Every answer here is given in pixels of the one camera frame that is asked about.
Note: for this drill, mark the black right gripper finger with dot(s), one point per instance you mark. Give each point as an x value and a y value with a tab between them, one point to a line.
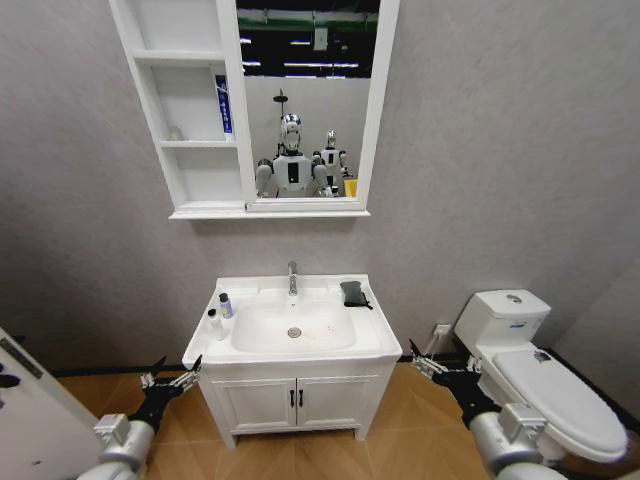
475	365
426	366

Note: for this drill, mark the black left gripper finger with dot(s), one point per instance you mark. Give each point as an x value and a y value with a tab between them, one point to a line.
187	380
148	380

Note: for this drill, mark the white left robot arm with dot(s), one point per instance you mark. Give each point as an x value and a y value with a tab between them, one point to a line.
117	452

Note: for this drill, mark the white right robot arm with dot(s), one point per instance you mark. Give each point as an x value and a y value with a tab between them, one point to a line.
505	450

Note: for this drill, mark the white facial cleanser bottle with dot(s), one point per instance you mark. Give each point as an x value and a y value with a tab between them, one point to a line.
217	327

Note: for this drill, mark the purple shampoo bottle black cap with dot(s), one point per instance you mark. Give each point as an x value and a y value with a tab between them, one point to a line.
226	307

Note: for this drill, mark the dark grey towel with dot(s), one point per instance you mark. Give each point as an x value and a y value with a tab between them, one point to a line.
354	294

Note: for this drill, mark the white vanity cabinet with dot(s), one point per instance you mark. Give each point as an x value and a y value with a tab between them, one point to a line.
300	405

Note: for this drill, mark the white washbasin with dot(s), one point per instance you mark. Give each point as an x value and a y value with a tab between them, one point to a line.
295	327

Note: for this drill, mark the white toilet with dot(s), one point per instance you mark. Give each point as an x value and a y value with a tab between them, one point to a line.
540	380

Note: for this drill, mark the white vanity door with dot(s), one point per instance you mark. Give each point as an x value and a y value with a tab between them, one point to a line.
337	402
255	406

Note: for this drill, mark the chrome toilet flush button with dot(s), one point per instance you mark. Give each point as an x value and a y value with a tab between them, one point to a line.
513	299

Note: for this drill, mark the chrome sink drain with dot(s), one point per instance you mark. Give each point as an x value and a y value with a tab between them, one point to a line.
294	331

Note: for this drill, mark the chrome faucet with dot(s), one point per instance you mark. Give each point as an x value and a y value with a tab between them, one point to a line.
293	280

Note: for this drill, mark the small clear cup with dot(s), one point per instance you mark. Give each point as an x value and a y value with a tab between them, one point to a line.
175	134

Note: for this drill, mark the blue toothpaste box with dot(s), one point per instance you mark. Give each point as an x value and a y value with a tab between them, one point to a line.
224	107

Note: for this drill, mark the white wall outlet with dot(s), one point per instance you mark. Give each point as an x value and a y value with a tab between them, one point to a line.
443	329

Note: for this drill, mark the white wall cabinet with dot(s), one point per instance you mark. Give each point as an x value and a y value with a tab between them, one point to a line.
200	105

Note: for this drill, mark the wall mirror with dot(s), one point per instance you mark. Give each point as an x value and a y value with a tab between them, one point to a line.
305	100

